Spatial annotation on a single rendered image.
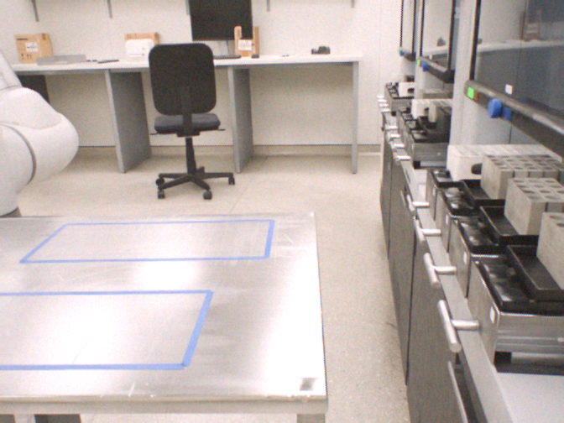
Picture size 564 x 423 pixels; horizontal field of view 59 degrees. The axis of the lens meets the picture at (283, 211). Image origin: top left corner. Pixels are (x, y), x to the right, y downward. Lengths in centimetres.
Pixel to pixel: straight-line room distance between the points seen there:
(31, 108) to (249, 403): 103
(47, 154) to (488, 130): 100
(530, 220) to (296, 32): 394
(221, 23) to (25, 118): 324
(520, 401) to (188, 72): 307
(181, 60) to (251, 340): 300
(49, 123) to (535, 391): 114
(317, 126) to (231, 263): 399
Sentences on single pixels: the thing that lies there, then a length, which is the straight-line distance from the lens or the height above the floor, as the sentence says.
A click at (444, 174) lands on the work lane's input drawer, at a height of 82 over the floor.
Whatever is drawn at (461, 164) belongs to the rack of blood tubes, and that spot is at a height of 85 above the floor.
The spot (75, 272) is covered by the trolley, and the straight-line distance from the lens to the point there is 71.
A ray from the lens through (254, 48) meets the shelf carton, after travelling 435.
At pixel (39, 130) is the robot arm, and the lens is 132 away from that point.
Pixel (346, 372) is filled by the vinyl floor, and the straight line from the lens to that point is 181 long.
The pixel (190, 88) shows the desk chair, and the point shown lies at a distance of 346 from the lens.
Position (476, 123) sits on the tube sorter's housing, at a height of 90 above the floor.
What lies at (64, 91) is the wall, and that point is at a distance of 531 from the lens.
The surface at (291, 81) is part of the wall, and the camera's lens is 458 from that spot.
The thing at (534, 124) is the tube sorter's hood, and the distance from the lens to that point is 71.
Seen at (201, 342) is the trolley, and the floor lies 82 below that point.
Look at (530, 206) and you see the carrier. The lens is 75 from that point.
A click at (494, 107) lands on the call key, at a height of 98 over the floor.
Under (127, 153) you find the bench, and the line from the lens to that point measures 452.
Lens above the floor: 111
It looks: 20 degrees down
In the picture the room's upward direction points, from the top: 2 degrees counter-clockwise
